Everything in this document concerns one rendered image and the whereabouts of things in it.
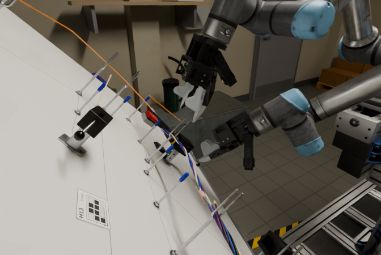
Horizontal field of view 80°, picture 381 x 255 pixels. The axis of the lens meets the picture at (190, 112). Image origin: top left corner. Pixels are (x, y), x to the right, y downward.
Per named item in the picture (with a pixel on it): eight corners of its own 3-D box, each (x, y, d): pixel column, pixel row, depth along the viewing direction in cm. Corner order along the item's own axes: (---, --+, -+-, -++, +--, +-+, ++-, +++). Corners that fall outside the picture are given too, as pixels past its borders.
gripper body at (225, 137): (215, 128, 76) (246, 109, 72) (228, 150, 75) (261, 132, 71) (209, 131, 69) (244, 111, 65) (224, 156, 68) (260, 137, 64)
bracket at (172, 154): (170, 166, 67) (182, 154, 67) (164, 163, 66) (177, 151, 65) (165, 157, 71) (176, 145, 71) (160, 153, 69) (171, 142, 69)
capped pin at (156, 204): (152, 205, 42) (186, 173, 41) (152, 200, 43) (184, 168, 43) (159, 209, 42) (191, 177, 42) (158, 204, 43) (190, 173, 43)
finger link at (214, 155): (210, 152, 73) (233, 139, 71) (213, 157, 73) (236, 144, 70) (207, 156, 69) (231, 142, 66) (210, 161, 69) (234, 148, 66)
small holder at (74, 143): (37, 151, 29) (75, 112, 29) (66, 132, 38) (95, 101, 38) (67, 173, 31) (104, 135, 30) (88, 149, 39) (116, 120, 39)
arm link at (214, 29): (225, 26, 61) (242, 32, 54) (217, 43, 62) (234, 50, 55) (202, 15, 57) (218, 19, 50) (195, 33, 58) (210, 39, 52)
